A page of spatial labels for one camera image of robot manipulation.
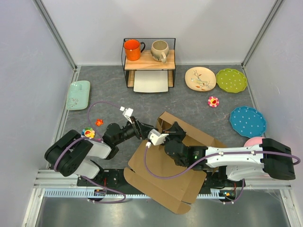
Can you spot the rainbow flower toy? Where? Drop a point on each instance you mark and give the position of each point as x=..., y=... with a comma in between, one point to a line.
x=88, y=132

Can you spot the white square plate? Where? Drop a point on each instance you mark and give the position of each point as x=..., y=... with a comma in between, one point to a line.
x=151, y=81

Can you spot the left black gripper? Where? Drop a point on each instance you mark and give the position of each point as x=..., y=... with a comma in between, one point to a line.
x=141, y=129

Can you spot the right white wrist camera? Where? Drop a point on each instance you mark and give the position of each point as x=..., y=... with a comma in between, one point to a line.
x=155, y=138

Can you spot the orange enamel mug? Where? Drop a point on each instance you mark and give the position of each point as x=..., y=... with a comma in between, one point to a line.
x=133, y=49

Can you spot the blue dotted plate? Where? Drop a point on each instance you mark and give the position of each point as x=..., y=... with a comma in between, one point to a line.
x=248, y=122

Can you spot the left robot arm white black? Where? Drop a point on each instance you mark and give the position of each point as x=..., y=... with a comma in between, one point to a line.
x=72, y=152

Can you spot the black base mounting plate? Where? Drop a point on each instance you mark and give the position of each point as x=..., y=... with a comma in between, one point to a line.
x=114, y=179

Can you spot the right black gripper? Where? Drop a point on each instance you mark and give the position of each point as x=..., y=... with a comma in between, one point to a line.
x=175, y=130

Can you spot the orange maple leaf toy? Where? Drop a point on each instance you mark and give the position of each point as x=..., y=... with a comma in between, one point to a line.
x=98, y=122

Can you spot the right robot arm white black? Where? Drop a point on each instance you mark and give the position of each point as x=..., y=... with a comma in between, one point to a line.
x=269, y=157

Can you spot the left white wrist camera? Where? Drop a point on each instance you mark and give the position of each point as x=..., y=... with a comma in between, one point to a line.
x=127, y=113

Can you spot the pink flower toy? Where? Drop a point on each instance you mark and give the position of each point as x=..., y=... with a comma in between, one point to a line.
x=213, y=101

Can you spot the green dotted plate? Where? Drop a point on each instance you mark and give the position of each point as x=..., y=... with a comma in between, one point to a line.
x=231, y=80

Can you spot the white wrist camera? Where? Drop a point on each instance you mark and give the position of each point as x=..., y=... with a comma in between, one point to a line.
x=127, y=113
x=155, y=138

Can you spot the mint green divided tray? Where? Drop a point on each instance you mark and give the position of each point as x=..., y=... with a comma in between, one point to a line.
x=78, y=95

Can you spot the beige ceramic mug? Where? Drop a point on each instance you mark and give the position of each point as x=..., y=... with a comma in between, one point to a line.
x=160, y=50

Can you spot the pink plate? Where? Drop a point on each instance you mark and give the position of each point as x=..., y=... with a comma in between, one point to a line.
x=253, y=141

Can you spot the grey slotted cable duct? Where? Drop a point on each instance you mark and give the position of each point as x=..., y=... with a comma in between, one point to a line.
x=94, y=194

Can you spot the beige floral plate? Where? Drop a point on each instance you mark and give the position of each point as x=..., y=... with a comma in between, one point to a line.
x=200, y=79

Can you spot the black wire wooden shelf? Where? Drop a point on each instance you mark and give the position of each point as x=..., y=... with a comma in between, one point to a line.
x=146, y=61

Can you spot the brown cardboard box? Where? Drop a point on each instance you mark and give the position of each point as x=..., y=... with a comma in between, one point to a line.
x=155, y=174

